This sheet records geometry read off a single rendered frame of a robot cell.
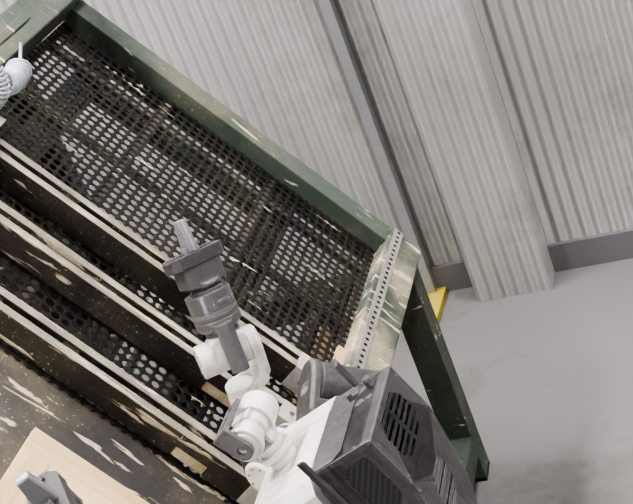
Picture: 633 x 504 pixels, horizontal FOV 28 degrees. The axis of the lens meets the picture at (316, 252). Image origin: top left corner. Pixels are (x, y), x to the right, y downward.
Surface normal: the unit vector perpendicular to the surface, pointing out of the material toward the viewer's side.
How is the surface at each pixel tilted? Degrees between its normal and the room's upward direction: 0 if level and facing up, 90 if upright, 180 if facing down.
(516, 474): 0
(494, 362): 0
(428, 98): 90
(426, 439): 82
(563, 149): 90
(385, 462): 90
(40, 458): 56
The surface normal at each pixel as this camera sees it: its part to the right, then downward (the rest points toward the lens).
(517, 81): -0.24, 0.51
